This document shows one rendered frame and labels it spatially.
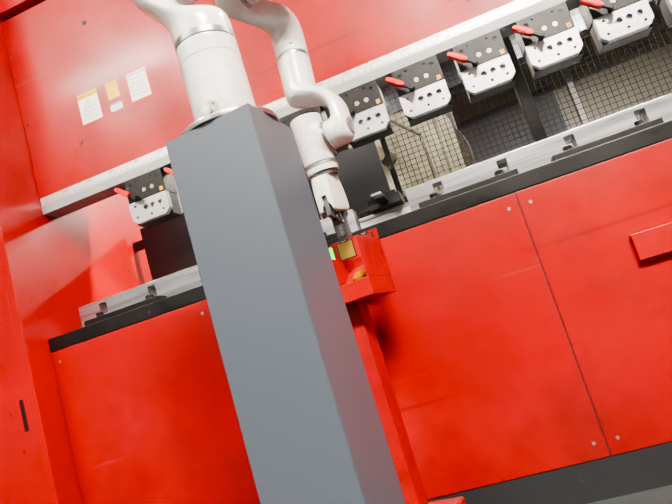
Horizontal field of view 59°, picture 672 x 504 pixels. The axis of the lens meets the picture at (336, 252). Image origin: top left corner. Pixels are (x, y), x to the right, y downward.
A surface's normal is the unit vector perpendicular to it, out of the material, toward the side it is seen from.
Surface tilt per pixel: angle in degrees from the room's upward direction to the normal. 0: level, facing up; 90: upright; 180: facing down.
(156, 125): 90
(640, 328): 90
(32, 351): 90
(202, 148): 90
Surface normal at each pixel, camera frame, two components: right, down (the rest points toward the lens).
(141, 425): -0.26, -0.09
